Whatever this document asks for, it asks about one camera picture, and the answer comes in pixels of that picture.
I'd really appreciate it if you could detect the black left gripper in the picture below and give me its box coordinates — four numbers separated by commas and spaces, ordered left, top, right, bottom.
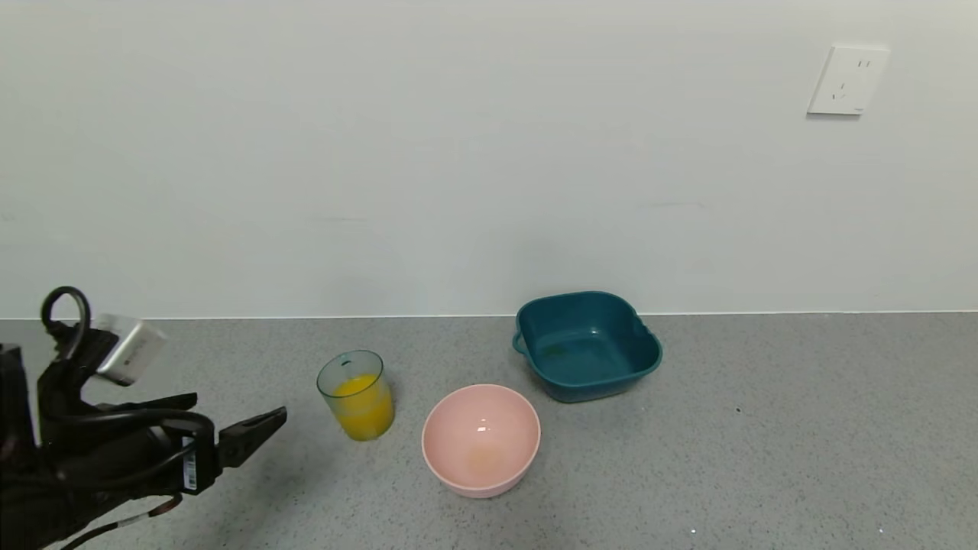
94, 393, 288, 497

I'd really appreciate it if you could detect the translucent teal ribbed cup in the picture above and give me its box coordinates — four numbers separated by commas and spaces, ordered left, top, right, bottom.
316, 349, 396, 442

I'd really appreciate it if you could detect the orange juice liquid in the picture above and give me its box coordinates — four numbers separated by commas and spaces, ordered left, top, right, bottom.
330, 373, 395, 442

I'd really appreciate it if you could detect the pink round bowl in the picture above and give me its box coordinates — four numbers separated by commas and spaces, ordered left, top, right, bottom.
421, 383, 542, 499

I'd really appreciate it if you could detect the dark teal square basin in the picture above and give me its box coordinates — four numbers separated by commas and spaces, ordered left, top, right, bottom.
512, 290, 663, 403

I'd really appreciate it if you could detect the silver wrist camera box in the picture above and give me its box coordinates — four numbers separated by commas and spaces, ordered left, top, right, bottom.
94, 312, 168, 387

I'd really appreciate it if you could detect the black cable with white tag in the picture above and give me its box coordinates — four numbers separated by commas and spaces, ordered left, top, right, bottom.
61, 495, 184, 550

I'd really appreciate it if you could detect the black camera cable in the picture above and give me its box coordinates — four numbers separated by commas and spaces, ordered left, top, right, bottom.
40, 286, 216, 490

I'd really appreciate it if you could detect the white wall power socket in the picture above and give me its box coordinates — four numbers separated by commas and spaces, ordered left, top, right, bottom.
807, 44, 891, 117

